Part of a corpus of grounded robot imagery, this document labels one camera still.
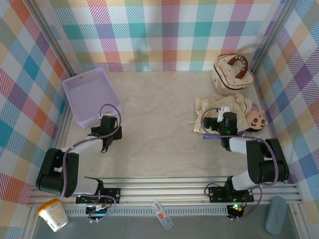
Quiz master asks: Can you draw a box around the purple t-shirt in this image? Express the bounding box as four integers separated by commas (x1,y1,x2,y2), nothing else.
201,132,247,140

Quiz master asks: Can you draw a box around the beige drawstring garment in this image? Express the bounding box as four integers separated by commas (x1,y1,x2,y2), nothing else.
190,93,254,134

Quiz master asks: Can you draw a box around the plush doll with striped hat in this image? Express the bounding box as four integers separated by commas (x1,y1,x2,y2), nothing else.
245,106,269,132

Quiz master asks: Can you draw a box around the lilac plastic mesh basket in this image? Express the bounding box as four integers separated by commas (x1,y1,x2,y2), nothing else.
62,67,123,129

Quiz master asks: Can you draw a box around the small controller circuit board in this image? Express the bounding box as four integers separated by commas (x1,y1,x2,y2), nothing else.
86,203,111,217
227,203,245,217

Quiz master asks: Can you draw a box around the blue-grey oval case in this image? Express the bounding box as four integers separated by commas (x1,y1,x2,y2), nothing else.
265,195,288,235

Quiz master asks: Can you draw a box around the white and orange paper cup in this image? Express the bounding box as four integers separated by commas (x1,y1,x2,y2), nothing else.
37,198,69,233

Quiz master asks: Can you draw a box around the cream bag with brown handle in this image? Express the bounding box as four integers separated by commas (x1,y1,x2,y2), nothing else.
211,54,255,97

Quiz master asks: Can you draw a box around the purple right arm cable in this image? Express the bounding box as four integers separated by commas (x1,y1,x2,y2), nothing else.
200,107,280,221

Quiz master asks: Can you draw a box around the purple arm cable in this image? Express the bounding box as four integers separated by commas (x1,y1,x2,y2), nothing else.
61,103,123,224
200,107,280,221

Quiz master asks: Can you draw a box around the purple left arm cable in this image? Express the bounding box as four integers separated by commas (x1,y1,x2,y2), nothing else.
61,103,123,224

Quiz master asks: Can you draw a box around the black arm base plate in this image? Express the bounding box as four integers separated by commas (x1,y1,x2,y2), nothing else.
208,186,255,203
75,187,122,204

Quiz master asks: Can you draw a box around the aluminium rail frame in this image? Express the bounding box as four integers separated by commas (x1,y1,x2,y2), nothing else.
27,175,302,207

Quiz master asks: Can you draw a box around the white slotted cable duct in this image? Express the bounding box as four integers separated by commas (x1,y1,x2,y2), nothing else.
63,208,229,217

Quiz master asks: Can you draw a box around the aluminium frame post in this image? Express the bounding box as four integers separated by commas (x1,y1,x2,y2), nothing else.
251,0,299,75
24,0,78,79

